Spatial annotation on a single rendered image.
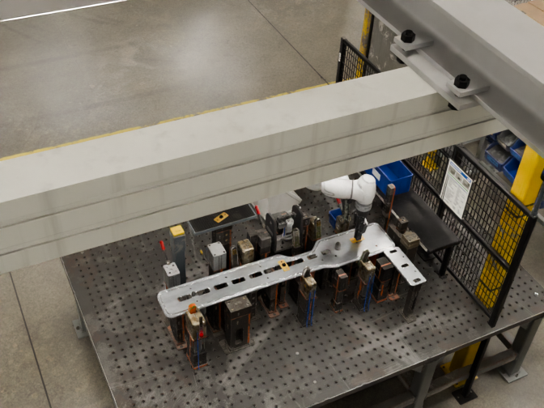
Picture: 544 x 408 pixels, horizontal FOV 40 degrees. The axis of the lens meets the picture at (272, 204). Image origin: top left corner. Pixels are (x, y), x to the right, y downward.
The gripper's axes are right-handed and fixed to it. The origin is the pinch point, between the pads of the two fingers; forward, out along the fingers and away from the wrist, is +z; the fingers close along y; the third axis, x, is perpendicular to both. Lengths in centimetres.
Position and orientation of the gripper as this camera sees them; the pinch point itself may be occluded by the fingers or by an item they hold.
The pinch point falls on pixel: (358, 234)
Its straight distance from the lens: 421.9
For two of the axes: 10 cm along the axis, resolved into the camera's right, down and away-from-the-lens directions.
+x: 9.0, -2.6, 3.6
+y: 4.4, 6.1, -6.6
